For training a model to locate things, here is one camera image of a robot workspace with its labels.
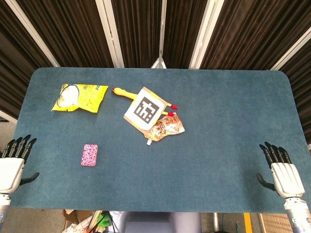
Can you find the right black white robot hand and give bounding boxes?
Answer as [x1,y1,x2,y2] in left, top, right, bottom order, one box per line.
[257,142,305,199]

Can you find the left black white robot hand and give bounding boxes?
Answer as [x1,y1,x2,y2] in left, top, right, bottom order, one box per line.
[0,134,40,194]

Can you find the yellow floor tape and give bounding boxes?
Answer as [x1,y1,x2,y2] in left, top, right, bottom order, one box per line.
[243,213,253,233]

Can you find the cardboard box clutter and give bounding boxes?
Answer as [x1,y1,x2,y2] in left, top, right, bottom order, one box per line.
[62,209,103,233]

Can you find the blue felt table cover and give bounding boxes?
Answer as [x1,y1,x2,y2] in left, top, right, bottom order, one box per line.
[0,67,311,215]

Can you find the yellow snack bag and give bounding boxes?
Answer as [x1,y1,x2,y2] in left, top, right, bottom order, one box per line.
[51,83,109,114]

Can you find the green plastic object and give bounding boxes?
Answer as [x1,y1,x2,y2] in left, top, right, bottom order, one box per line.
[96,211,110,228]

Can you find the brown spouted sauce pouch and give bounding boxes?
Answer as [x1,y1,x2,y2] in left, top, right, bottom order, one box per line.
[144,114,186,146]

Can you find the grey robot torso base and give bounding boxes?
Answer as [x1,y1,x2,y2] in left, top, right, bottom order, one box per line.
[108,210,203,233]

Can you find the yellow rubber chicken toy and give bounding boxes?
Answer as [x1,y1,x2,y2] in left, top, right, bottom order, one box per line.
[111,87,178,117]

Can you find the cardboard with black marker tag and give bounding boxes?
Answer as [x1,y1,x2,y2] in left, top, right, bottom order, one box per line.
[123,86,168,135]

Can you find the black pleated curtain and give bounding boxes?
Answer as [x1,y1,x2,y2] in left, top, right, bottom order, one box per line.
[0,0,311,136]

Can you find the white frame pole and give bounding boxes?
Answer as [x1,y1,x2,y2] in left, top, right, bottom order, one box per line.
[269,33,311,71]
[95,0,125,68]
[150,0,167,69]
[189,0,225,69]
[4,0,61,67]

